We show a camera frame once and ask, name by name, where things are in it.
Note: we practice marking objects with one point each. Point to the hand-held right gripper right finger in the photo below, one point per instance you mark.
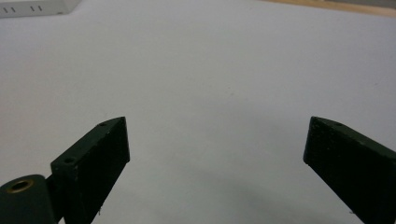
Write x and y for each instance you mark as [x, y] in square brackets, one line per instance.
[351, 165]

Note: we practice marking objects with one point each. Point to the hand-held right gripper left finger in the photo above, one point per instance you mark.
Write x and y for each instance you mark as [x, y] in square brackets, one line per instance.
[90, 165]

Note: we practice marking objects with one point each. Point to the white slotted plastic box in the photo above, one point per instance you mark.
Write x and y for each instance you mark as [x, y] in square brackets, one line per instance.
[34, 7]

